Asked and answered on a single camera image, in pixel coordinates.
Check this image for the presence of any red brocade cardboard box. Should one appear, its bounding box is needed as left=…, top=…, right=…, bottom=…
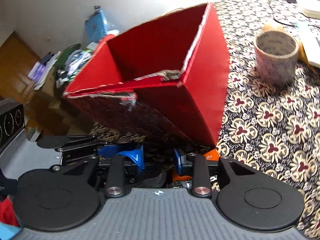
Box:
left=63, top=3, right=229, bottom=146

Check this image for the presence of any white book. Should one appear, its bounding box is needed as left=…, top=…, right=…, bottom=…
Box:
left=301, top=8, right=320, bottom=20

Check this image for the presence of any pile of clothes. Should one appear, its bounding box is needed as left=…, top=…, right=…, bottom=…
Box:
left=28, top=43, right=93, bottom=90

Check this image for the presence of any orange wooden ball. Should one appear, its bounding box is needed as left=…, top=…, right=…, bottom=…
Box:
left=262, top=23, right=285, bottom=31

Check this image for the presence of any blue plastic bag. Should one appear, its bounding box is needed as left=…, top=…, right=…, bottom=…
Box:
left=85, top=5, right=118, bottom=43

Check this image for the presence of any white blue tube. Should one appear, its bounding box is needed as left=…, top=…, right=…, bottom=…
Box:
left=297, top=21, right=319, bottom=68

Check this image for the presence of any orange handled metal tool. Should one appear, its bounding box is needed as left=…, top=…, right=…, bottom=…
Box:
left=171, top=150, right=220, bottom=195

